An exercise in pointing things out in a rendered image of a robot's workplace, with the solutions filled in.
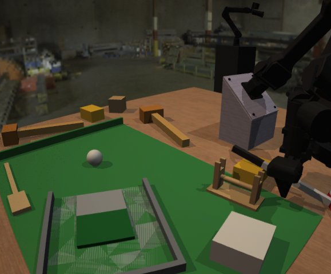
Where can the yellow block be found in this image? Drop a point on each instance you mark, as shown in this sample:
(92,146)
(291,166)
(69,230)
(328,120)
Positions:
(245,171)
(92,113)

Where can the white golf ball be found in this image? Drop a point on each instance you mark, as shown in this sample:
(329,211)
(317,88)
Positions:
(94,157)

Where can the green mat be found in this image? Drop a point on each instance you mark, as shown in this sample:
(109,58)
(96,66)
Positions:
(178,181)

